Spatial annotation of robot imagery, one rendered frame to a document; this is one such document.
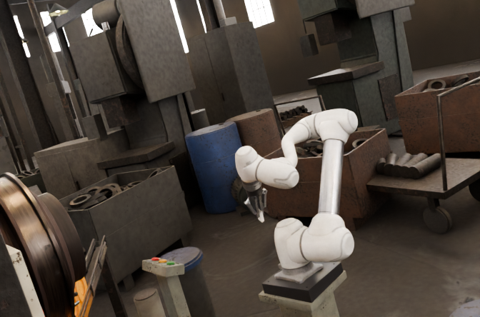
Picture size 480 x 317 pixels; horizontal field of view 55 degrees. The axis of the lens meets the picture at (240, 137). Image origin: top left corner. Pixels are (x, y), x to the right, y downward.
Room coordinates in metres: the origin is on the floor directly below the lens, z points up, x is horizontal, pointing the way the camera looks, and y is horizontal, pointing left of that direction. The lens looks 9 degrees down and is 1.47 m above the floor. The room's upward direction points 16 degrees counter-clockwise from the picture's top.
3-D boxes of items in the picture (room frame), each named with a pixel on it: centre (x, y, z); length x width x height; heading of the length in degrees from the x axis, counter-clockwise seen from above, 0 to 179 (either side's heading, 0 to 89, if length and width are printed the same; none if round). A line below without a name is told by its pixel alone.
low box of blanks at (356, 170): (3.88, -0.64, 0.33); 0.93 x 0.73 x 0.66; 47
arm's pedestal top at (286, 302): (2.15, -0.10, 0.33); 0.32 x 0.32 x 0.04; 45
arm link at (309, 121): (2.42, -0.38, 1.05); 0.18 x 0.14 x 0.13; 139
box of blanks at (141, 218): (3.98, 1.27, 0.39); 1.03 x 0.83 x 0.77; 145
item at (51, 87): (10.14, 3.49, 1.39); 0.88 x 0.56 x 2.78; 10
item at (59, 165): (5.59, 1.91, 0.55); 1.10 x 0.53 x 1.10; 60
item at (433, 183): (3.44, -1.20, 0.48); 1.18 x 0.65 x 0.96; 30
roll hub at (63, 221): (1.33, 0.61, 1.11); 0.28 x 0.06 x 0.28; 40
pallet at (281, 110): (9.81, -0.95, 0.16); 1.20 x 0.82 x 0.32; 30
